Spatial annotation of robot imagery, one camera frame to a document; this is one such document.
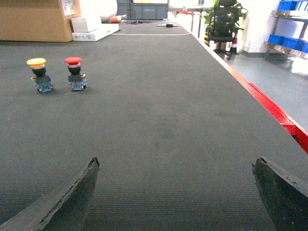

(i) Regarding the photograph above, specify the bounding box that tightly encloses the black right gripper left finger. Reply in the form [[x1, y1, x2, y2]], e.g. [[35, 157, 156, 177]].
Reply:
[[0, 157, 100, 231]]

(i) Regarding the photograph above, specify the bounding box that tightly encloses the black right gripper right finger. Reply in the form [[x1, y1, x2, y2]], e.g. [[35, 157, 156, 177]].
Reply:
[[252, 157, 308, 231]]

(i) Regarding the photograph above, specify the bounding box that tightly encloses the steel shelf rack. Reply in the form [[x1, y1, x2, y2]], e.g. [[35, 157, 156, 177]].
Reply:
[[264, 0, 308, 60]]

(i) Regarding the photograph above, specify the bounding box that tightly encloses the yellow mushroom push button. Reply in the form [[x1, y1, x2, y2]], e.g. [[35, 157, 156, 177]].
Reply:
[[26, 58, 54, 93]]

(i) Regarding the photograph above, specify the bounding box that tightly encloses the red mushroom push button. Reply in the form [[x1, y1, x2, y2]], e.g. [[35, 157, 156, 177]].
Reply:
[[64, 56, 87, 91]]

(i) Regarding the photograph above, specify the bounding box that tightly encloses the flat white box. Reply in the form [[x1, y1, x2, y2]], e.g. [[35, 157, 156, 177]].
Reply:
[[72, 24, 119, 42]]

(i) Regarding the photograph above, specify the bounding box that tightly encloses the small white box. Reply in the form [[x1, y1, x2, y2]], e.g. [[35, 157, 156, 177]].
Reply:
[[71, 15, 102, 33]]

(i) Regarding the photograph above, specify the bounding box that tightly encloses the black office chair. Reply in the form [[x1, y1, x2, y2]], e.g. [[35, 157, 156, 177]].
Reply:
[[208, 0, 241, 60]]

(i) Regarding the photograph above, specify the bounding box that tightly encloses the green potted plant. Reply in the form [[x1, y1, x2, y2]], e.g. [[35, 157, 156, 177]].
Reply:
[[206, 2, 248, 37]]

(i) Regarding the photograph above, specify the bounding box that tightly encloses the large brown cardboard box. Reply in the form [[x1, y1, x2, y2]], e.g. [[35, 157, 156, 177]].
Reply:
[[0, 0, 81, 42]]

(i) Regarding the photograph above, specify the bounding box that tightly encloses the grey plastic crate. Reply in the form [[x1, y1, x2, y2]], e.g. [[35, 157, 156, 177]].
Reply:
[[116, 0, 169, 20]]

